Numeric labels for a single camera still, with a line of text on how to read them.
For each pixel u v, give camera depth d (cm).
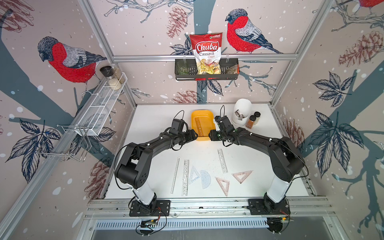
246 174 85
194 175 85
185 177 83
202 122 110
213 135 83
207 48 81
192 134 85
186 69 92
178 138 73
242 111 107
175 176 83
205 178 83
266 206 66
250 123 101
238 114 105
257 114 101
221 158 91
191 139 83
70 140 61
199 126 107
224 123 73
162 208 73
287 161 48
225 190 80
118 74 86
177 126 74
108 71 78
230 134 71
